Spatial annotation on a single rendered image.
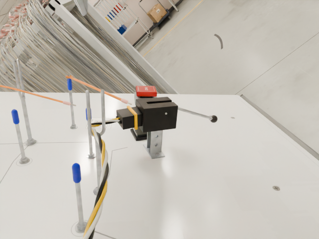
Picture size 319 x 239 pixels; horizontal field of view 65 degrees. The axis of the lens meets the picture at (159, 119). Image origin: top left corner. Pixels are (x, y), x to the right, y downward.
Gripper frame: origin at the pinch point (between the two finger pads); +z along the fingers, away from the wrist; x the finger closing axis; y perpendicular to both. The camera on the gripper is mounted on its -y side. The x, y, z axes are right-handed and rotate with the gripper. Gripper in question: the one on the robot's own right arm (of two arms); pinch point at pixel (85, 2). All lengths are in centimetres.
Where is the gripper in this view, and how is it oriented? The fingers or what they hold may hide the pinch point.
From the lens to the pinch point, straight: 36.7
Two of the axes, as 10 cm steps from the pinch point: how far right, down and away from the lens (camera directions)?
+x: 3.9, 4.0, -8.3
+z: 3.3, 7.8, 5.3
